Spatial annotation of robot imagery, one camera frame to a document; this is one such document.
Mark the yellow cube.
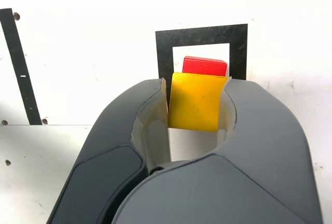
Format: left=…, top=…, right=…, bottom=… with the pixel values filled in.
left=168, top=72, right=229, bottom=133

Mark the black tape strip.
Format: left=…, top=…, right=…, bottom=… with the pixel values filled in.
left=0, top=8, right=43, bottom=125

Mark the red cube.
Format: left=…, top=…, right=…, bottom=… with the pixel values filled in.
left=182, top=55, right=228, bottom=77

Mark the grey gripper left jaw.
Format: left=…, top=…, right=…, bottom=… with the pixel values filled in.
left=48, top=77, right=172, bottom=224

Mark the black tape square outline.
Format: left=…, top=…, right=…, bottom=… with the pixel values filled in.
left=155, top=23, right=249, bottom=81

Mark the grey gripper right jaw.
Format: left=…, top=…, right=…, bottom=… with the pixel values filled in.
left=111, top=76, right=325, bottom=224

